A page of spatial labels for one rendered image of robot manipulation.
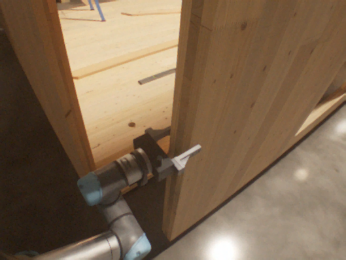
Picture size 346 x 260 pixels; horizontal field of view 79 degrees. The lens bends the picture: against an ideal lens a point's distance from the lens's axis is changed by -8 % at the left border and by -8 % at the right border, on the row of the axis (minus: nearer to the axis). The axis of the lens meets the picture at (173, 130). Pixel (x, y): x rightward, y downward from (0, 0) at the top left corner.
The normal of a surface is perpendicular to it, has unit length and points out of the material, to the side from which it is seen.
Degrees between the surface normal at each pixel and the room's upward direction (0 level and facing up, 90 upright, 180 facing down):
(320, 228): 0
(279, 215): 0
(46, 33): 90
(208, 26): 92
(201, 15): 92
